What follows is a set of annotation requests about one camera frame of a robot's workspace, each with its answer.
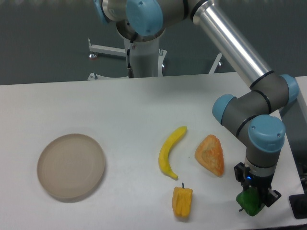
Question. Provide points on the orange toy fruit wedge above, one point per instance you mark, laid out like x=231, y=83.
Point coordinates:
x=209, y=154

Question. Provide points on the yellow toy pepper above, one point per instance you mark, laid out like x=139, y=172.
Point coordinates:
x=181, y=201

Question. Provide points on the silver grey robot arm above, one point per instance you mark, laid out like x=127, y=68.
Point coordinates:
x=248, y=118

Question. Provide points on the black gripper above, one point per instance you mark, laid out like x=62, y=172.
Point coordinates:
x=250, y=175

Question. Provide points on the green toy pepper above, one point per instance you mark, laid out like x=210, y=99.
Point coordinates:
x=250, y=202

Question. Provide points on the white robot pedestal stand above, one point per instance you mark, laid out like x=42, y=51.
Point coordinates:
x=179, y=50

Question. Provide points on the beige round plate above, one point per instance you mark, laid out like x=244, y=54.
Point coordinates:
x=71, y=167

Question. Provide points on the black device at edge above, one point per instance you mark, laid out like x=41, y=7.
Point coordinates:
x=299, y=205

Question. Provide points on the yellow toy banana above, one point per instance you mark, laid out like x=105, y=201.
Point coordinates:
x=170, y=142

